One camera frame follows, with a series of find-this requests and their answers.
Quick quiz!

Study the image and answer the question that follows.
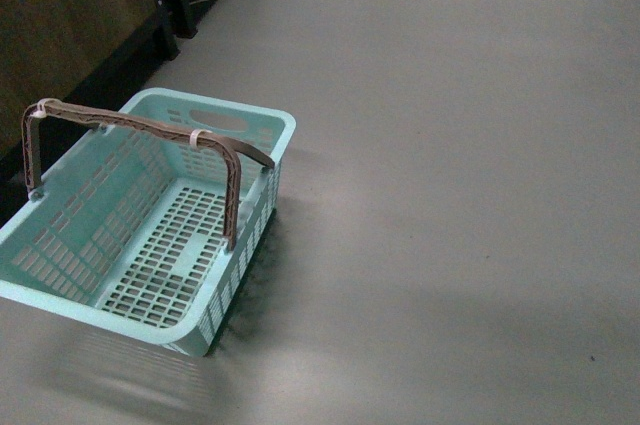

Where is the light teal plastic basket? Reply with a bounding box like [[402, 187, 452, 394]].
[[1, 88, 296, 356]]

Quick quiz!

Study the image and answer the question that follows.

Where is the black metal table leg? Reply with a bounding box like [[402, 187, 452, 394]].
[[138, 0, 198, 60]]

